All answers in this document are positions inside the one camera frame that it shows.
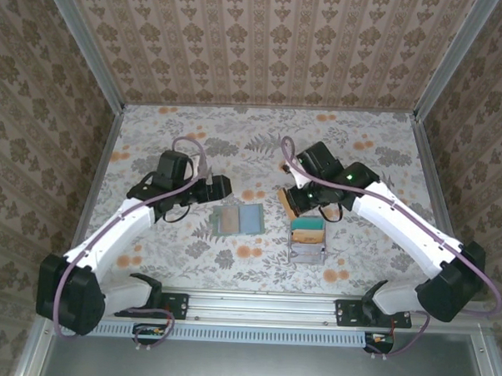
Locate teal card stack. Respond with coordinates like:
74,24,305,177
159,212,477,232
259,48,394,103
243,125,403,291
291,216,326,233

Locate gold card stack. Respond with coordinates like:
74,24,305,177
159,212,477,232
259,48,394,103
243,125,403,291
291,229,325,246

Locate pale blue card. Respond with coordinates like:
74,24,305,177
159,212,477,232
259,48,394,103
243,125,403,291
239,206,262,233

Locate clear acrylic card box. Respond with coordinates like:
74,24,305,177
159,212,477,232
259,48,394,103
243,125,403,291
286,215,329,266

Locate grey metal panel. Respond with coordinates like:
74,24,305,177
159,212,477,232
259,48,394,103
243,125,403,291
17,314,502,376

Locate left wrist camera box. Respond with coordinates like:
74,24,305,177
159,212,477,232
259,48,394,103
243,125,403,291
197,155,215,186

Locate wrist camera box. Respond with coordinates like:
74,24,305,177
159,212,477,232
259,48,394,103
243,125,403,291
197,155,215,186
290,163,311,190

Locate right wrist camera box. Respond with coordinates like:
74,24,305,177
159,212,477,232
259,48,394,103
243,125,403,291
290,163,311,190

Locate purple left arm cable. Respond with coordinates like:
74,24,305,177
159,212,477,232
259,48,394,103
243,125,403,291
53,130,215,356

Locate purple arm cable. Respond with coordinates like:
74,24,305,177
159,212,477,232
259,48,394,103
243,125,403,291
271,135,502,369
53,130,215,356

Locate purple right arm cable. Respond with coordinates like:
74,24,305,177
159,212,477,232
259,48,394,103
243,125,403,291
271,135,502,369

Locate aluminium side rail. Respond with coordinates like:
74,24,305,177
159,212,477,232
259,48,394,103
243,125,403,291
409,114,481,265
71,103,126,258

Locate aluminium front rail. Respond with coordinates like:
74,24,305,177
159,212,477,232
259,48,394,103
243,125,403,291
39,281,494,338

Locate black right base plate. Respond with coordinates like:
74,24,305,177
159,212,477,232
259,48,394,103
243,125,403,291
334,299,415,331

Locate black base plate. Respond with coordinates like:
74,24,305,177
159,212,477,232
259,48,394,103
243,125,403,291
334,299,415,331
114,289,190,321

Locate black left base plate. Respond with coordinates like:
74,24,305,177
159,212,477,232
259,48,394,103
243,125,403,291
114,289,190,321

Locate white slotted cable duct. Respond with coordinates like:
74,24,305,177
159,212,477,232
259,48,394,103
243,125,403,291
53,318,395,353

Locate aluminium frame post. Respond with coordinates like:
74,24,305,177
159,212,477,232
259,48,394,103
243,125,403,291
412,0,501,126
36,0,131,113

